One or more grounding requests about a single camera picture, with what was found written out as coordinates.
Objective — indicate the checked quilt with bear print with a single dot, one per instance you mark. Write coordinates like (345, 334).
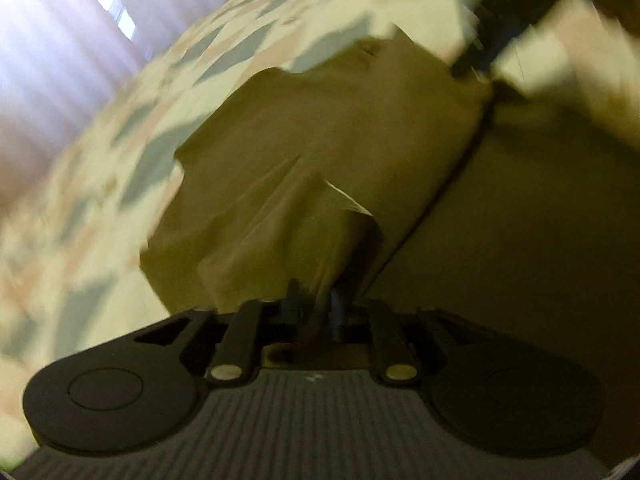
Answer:
(100, 185)

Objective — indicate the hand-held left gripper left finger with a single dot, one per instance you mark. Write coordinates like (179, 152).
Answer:
(292, 310)

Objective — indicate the pink curtain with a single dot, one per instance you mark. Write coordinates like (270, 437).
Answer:
(50, 60)

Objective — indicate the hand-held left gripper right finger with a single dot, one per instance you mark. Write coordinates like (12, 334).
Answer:
(337, 315)

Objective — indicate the brown garment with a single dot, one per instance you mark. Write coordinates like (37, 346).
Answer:
(325, 135)

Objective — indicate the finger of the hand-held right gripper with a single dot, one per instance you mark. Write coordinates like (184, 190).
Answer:
(475, 57)

